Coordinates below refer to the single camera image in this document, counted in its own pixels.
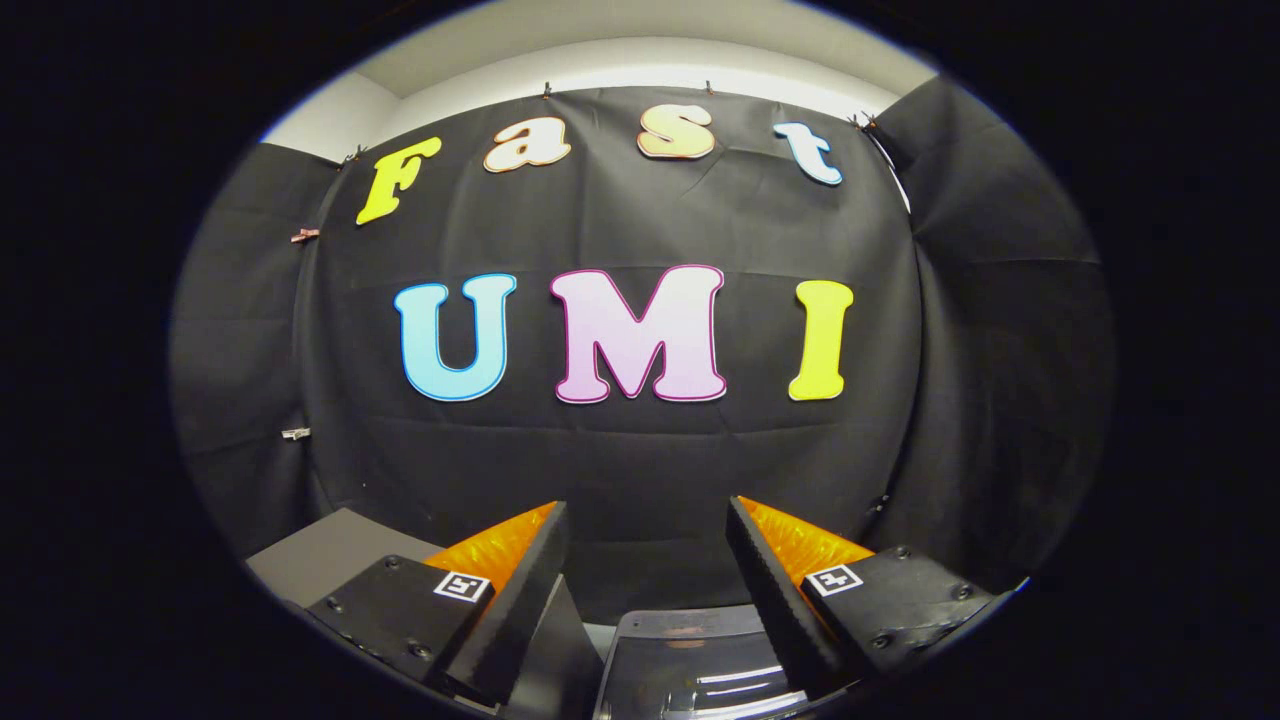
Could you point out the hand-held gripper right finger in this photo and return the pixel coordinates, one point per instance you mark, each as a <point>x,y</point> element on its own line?
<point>770,600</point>

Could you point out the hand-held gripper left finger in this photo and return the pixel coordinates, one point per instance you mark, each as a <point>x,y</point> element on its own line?
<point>520,620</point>

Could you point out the grey washing machine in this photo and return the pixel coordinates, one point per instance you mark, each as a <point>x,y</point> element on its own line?
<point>560,665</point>

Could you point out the black backdrop cloth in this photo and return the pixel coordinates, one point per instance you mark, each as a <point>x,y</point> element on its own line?
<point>620,470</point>

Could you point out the silver clip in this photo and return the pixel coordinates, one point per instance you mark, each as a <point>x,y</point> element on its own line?
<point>296,433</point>

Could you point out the copper clip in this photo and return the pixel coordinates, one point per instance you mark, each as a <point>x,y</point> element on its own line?
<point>305,235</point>

